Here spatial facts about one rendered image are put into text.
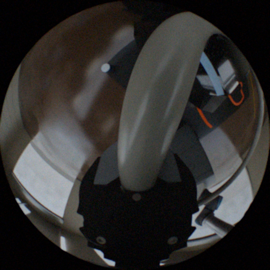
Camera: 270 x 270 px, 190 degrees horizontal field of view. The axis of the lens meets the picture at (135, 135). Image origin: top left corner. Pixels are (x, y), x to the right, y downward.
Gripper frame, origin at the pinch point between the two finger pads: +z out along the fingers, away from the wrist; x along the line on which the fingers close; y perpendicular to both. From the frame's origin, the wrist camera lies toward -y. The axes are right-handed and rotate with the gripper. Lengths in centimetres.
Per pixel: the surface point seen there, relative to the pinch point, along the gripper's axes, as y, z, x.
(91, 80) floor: -33, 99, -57
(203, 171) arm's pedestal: 52, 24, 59
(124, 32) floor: -94, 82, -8
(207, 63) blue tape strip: -21.1, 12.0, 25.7
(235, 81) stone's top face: -19.5, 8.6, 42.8
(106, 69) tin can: -38, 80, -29
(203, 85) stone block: -12.6, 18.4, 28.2
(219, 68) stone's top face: -20.8, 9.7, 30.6
